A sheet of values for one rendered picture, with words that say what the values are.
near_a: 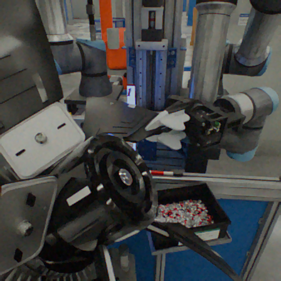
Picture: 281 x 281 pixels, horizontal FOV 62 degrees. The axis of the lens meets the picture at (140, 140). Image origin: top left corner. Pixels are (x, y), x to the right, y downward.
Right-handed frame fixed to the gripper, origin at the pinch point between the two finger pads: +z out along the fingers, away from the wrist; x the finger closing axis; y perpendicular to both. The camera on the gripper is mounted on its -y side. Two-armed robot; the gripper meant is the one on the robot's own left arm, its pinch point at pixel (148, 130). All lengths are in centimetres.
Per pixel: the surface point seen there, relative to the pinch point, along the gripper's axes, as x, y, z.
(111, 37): 63, -328, -150
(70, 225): -4.3, 16.0, 20.3
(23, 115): -10.6, 3.4, 21.1
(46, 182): -9.0, 14.0, 21.4
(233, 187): 34, 2, -38
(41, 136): -8.9, 6.1, 20.0
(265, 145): 110, -57, -189
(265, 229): 54, 14, -51
